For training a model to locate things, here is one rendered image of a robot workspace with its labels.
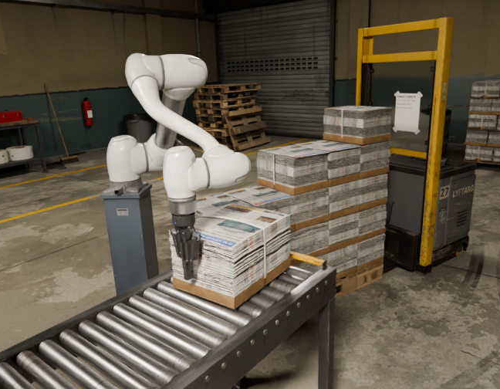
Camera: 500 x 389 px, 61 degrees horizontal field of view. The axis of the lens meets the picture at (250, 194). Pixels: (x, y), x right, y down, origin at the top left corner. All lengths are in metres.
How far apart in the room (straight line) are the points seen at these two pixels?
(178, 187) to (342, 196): 1.73
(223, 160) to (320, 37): 8.57
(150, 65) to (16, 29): 7.23
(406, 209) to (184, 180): 2.60
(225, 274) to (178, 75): 0.79
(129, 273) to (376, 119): 1.86
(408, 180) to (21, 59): 7.10
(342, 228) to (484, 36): 6.30
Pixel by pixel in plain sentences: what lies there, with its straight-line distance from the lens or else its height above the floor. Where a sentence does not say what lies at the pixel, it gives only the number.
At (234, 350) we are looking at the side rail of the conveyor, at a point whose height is 0.79.
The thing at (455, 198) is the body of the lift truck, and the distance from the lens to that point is 3.68.
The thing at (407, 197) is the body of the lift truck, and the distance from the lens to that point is 3.62.
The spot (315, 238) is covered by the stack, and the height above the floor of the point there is 0.52.
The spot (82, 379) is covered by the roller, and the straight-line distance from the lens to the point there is 1.31.
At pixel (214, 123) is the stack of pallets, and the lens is 8.97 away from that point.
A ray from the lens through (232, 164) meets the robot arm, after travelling 1.35.
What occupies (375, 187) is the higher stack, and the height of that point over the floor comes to 0.74.
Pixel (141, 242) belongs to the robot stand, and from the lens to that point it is 2.25.
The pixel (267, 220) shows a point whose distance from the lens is 1.57.
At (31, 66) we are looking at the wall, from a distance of 8.89.
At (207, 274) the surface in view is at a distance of 1.48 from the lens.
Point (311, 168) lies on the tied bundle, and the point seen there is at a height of 0.98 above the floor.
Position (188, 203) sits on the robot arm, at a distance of 1.33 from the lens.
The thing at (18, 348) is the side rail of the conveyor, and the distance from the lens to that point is 1.50.
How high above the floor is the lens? 1.56
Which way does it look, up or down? 16 degrees down
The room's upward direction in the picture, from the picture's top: 2 degrees counter-clockwise
